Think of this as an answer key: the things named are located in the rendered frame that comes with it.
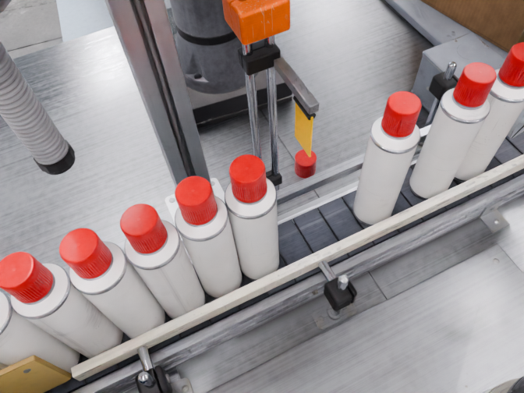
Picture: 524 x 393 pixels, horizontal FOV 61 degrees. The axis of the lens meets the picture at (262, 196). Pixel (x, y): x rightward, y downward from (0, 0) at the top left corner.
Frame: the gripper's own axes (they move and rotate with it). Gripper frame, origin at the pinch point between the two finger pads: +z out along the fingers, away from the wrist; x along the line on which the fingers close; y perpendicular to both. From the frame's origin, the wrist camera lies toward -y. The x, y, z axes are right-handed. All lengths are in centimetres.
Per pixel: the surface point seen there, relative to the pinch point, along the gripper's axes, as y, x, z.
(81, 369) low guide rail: 4, -52, 32
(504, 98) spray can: 1.7, -12.5, -5.0
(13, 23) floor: -219, -24, 122
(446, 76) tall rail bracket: -8.8, -6.9, -0.8
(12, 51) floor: -196, -28, 124
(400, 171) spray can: 2.7, -22.4, 4.9
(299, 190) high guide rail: -2.6, -28.7, 13.3
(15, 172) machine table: -35, -53, 42
